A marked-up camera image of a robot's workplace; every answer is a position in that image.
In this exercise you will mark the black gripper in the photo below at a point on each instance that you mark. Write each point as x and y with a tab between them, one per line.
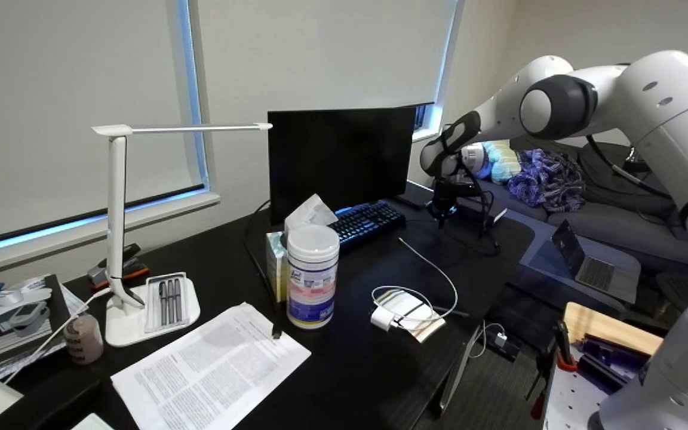
445	195

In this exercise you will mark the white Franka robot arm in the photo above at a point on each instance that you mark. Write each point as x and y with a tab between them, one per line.
663	103

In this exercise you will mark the slim desk lamp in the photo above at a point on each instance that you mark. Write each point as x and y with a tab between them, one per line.
118	206

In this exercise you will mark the black computer keyboard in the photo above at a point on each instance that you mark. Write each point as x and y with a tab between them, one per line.
368	222

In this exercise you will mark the light blue cloth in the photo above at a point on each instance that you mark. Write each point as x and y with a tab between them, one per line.
502	162

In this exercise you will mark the purple cloth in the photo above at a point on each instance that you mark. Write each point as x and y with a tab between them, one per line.
548	180

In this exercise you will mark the black computer monitor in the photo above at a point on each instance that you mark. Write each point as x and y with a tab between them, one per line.
340	157

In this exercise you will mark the white wipes canister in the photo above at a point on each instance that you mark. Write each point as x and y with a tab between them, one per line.
312	278

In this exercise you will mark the open grey laptop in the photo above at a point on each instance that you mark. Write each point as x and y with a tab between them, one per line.
607	276

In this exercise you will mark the tissue box with tissue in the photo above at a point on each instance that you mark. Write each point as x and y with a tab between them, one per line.
276	264

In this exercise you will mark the grey sofa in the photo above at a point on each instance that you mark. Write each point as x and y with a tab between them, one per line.
639	229

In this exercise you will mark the wooden board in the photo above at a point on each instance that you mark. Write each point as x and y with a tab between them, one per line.
609	326

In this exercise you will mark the white window blind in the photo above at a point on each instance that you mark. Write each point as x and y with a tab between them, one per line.
321	48
66	103

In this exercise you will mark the purple tool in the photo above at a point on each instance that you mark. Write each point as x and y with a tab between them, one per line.
609	361

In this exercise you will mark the perforated white mounting plate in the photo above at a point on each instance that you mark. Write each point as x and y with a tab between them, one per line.
571	402

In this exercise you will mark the black pen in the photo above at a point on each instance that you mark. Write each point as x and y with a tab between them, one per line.
178	301
165	301

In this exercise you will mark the printed paper sheet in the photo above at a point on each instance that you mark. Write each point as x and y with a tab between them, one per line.
208	372

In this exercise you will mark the black red stapler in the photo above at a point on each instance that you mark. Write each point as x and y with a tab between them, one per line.
119	265

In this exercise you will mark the small brown bottle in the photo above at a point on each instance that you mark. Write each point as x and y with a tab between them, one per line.
85	340

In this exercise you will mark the flat white box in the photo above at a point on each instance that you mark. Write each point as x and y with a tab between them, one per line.
94	420

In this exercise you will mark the stack of loose papers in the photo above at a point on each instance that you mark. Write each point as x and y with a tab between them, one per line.
5	326

